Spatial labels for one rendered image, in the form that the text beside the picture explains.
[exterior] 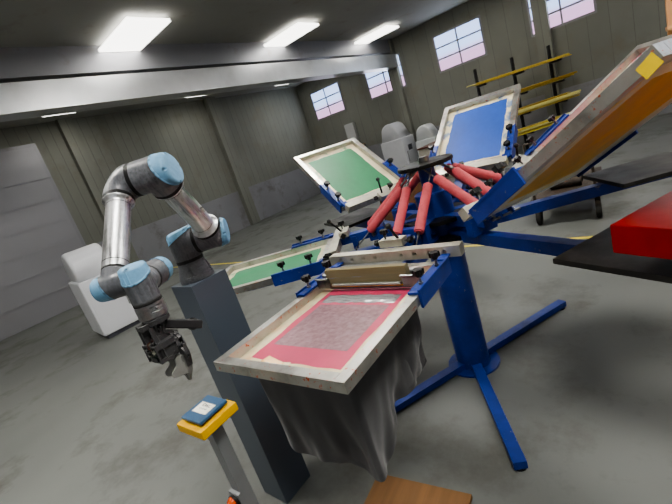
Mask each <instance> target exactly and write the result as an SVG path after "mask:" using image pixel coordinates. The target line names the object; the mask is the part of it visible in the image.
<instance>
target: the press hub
mask: <svg viewBox="0 0 672 504"><path fill-rule="evenodd" d="M452 158H453V154H451V153H449V154H442V155H437V156H433V157H429V156H428V155H426V156H422V157H419V158H418V161H416V162H413V163H410V164H408V165H405V166H403V167H401V168H399V169H398V170H397V172H398V174H406V173H411V172H416V171H418V173H419V177H420V181H421V185H422V188H423V184H424V183H426V182H428V179H429V174H428V173H427V172H425V171H424V170H423V169H425V170H427V171H428V172H430V169H431V167H432V171H431V174H432V175H434V176H435V175H436V173H435V169H434V166H436V165H439V164H442V163H444V162H447V161H449V160H451V159H452ZM433 178H434V177H433V176H431V177H430V182H429V183H431V184H432V185H433V188H432V193H431V198H430V204H429V209H428V214H427V219H430V218H435V219H434V220H433V221H432V222H431V223H430V224H429V226H430V228H432V227H437V226H438V228H437V229H436V230H435V231H434V232H433V233H432V234H431V235H439V234H440V236H441V237H440V238H439V239H438V240H437V241H436V242H435V243H443V242H453V241H459V240H461V236H457V235H449V234H448V232H447V231H448V230H451V229H453V228H455V227H458V226H450V225H446V224H448V223H451V222H454V221H457V218H456V217H453V216H444V215H445V214H448V213H450V212H459V211H460V210H461V209H462V208H459V209H456V210H454V209H455V208H454V207H455V206H458V205H462V204H464V203H463V202H454V203H453V200H452V196H451V194H450V193H448V192H447V191H446V190H444V189H443V188H441V187H440V186H438V185H437V184H435V183H434V182H433ZM421 193H422V191H421V192H419V193H417V194H416V195H415V196H414V198H415V201H416V205H417V209H418V208H419V203H420V198H421ZM449 261H450V265H451V269H452V273H451V274H450V275H449V276H448V278H447V279H446V280H445V282H444V283H443V284H442V285H441V287H440V288H439V293H440V297H441V301H442V305H443V308H444V312H445V316H446V320H447V324H448V327H449V331H450V335H451V339H452V343H453V347H454V350H455V354H453V355H452V356H451V358H450V360H449V366H450V365H452V364H453V363H455V362H457V361H459V362H460V363H462V364H464V365H465V370H464V371H462V372H461V373H459V374H457V375H458V376H461V377H466V378H476V377H475V375H474V372H473V370H472V366H471V365H475V364H479V363H481V364H482V366H483V368H484V370H485V373H486V375H488V374H490V373H492V372H494V371H495V370H496V369H497V368H498V367H499V365H500V356H499V355H498V353H497V352H495V351H494V352H493V353H491V354H489V353H488V348H487V344H486V340H485V336H484V331H483V327H482V323H481V319H480V314H479V310H478V306H477V302H476V297H475V293H474V289H473V285H472V281H471V276H470V272H469V268H468V264H467V259H466V255H465V252H464V254H463V255H462V256H456V257H449Z"/></svg>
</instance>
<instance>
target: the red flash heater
mask: <svg viewBox="0 0 672 504"><path fill-rule="evenodd" d="M610 230H611V238H612V245H613V252H614V253H620V254H628V255H637V256H645V257H653V258H661V259H670V260H672V191H671V192H669V193H667V194H665V195H663V196H662V197H660V198H658V199H656V200H654V201H653V202H651V203H649V204H647V205H645V206H644V207H642V208H640V209H638V210H636V211H635V212H633V213H631V214H629V215H627V216H626V217H624V218H622V219H620V220H618V221H617V222H615V223H613V224H611V225H610Z"/></svg>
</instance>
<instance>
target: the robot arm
mask: <svg viewBox="0 0 672 504"><path fill-rule="evenodd" d="M183 180H184V175H183V171H182V168H181V167H180V166H179V163H178V162H177V160H176V159H175V158H174V157H173V156H172V155H170V154H168V153H166V152H160V153H155V154H151V155H149V156H147V157H144V158H141V159H138V160H135V161H132V162H129V163H125V164H122V165H120V166H119V167H117V168H116V169H115V170H114V171H113V172H112V174H111V175H110V176H109V178H108V180H107V182H106V184H105V187H104V189H103V194H102V204H103V205H104V206H105V216H104V230H103V244H102V259H101V273H100V277H97V278H95V279H93V280H92V282H91V283H90V286H89V288H90V293H91V295H92V296H93V298H94V299H95V300H97V301H98V302H108V301H111V300H116V299H117V298H120V297H123V296H128V298H129V300H130V302H131V304H132V306H133V308H134V311H135V313H136V315H137V317H138V319H139V321H140V322H141V323H142V324H140V325H138V326H137V327H135V328H136V330H137V332H138V334H139V336H140V338H141V341H142V343H143V345H142V348H143V350H144V352H145V354H146V356H147V358H148V360H149V362H151V361H152V362H154V363H159V364H162V365H163V364H164V363H166V362H167V361H168V362H169V366H168V367H167V369H166V371H165V374H166V376H173V378H177V377H180V376H182V375H185V377H186V378H187V379H188V380H191V379H192V371H193V365H192V364H193V362H192V357H191V353H190V351H189V349H188V347H187V345H186V342H185V340H184V338H183V337H182V335H181V334H180V333H179V332H178V330H177V329H166V328H188V329H189V330H195V329H197V328H202V324H203V321H202V320H198V319H197V318H195V317H191V318H189V319H168V318H169V317H170V314H169V312H168V311H167V310H168V308H167V306H166V304H165V302H164V299H163V297H162V295H161V293H160V290H159V287H160V286H161V285H162V284H163V283H164V282H166V281H168V280H169V278H170V277H171V276H172V274H173V265H172V263H171V262H170V261H169V260H168V259H167V258H165V257H155V258H152V259H150V260H149V261H148V262H145V261H143V260H141V261H137V262H134V263H131V264H130V241H131V209H132V208H133V207H134V206H135V200H136V199H137V198H138V197H140V196H144V195H147V194H150V193H151V194H153V195H154V196H155V197H156V198H157V199H160V200H165V201H166V202H167V203H168V204H169V205H170V206H171V207H172V208H173V209H174V210H175V211H176V212H177V213H178V214H179V215H180V216H181V217H182V218H183V219H184V220H185V221H186V222H187V223H188V224H189V225H187V226H184V227H182V228H180V229H178V230H176V231H174V232H172V233H170V234H169V235H167V237H166V241H167V243H168V247H169V248H170V250H171V252H172V255H173V257H174V259H175V261H176V264H177V266H178V271H179V281H180V283H181V285H189V284H193V283H196V282H198V281H201V280H203V279H205V278H207V277H209V276H210V275H212V274H213V273H214V272H215V271H214V269H213V267H212V266H211V265H210V263H209V262H208V261H207V260H206V259H205V258H204V256H203V253H202V252H204V251H208V250H211V249H214V248H217V247H220V246H223V245H226V244H228V243H229V242H230V232H229V228H228V225H227V222H226V220H225V219H224V218H219V219H217V218H216V217H215V216H214V215H212V214H208V213H207V212H206V211H205V209H204V208H203V207H202V206H201V205H200V204H199V203H198V201H197V200H196V199H195V198H194V197H193V196H192V195H191V193H190V192H189V191H188V190H187V189H186V188H185V187H184V185H183ZM146 350H147V351H146ZM147 353H148V354H147ZM149 357H150V358H149Z"/></svg>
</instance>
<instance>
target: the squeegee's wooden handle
mask: <svg viewBox="0 0 672 504"><path fill-rule="evenodd" d="M324 272H325V275H326V278H327V279H329V281H330V284H331V285H332V284H333V283H357V282H384V281H402V279H401V277H399V276H400V275H403V274H411V273H410V270H409V266H408V264H407V263H395V264H381V265H367V266H352V267H338V268H327V269H325V271H324Z"/></svg>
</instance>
